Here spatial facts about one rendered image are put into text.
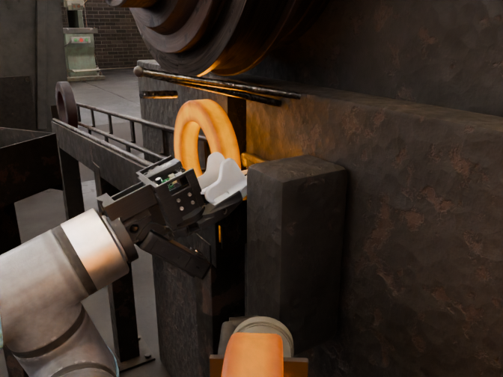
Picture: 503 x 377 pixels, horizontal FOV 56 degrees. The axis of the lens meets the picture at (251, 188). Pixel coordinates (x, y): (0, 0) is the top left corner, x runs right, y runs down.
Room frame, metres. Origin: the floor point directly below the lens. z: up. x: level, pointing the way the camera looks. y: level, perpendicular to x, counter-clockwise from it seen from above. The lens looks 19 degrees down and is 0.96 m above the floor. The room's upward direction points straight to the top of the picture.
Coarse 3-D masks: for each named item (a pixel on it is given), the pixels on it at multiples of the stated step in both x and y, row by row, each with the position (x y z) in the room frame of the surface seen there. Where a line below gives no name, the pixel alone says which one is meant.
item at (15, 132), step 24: (0, 144) 1.12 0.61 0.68; (24, 144) 0.97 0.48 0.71; (48, 144) 1.02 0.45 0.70; (0, 168) 0.91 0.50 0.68; (24, 168) 0.96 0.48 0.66; (48, 168) 1.02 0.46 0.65; (0, 192) 0.90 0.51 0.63; (24, 192) 0.95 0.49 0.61; (0, 216) 0.97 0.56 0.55; (0, 240) 0.96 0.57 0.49
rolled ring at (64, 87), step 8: (56, 88) 1.68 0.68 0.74; (64, 88) 1.60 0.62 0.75; (56, 96) 1.70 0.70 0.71; (64, 96) 1.58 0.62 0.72; (72, 96) 1.59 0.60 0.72; (56, 104) 1.72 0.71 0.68; (64, 104) 1.58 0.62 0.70; (72, 104) 1.58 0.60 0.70; (64, 112) 1.70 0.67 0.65; (72, 112) 1.57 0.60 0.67; (64, 120) 1.68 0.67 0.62; (72, 120) 1.57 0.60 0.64
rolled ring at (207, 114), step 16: (192, 112) 0.72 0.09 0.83; (208, 112) 0.68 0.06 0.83; (224, 112) 0.69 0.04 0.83; (176, 128) 0.78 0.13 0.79; (192, 128) 0.76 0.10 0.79; (208, 128) 0.67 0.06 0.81; (224, 128) 0.67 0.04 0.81; (176, 144) 0.79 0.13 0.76; (192, 144) 0.78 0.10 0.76; (224, 144) 0.65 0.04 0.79; (192, 160) 0.78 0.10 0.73
